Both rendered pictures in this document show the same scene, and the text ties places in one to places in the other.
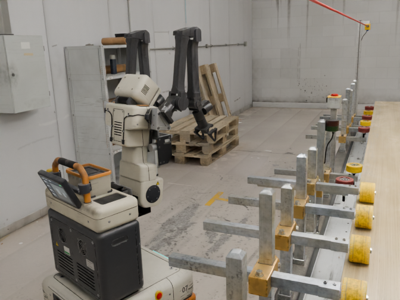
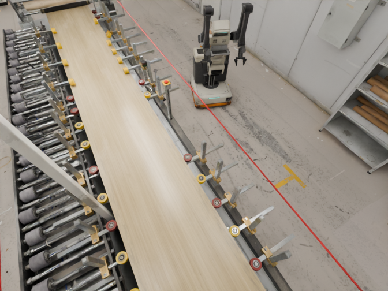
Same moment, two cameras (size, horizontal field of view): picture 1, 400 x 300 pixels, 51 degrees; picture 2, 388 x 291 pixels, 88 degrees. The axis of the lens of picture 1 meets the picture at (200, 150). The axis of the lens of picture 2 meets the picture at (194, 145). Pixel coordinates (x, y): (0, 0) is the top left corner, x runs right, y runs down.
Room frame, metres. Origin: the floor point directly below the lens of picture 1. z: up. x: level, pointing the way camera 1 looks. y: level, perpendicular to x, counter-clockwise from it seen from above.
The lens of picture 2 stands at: (3.59, -1.97, 2.53)
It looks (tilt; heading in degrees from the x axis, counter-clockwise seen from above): 55 degrees down; 126
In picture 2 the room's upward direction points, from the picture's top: 1 degrees clockwise
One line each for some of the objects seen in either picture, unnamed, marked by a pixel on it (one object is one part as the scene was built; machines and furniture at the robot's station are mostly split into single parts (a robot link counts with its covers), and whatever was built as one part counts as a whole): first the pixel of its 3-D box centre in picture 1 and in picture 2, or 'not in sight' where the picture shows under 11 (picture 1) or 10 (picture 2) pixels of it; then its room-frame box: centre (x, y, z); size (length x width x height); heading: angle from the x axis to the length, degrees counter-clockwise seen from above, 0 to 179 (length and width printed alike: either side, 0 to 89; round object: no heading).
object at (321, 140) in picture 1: (319, 168); (150, 78); (1.92, -0.58, 0.93); 0.04 x 0.04 x 0.48; 66
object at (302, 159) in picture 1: (300, 215); (137, 60); (1.46, -0.37, 0.90); 0.04 x 0.04 x 0.48; 66
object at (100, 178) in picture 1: (89, 180); not in sight; (2.07, 0.58, 0.87); 0.23 x 0.15 x 0.11; 45
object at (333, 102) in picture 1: (334, 102); (166, 85); (2.39, -0.78, 1.18); 0.07 x 0.07 x 0.08; 66
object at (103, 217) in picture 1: (98, 228); (211, 64); (2.08, 0.57, 0.59); 0.55 x 0.34 x 0.83; 45
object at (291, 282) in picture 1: (255, 274); (125, 38); (0.98, -0.13, 0.95); 0.50 x 0.04 x 0.04; 66
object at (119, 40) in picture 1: (115, 41); not in sight; (4.61, 0.86, 1.59); 0.30 x 0.08 x 0.08; 66
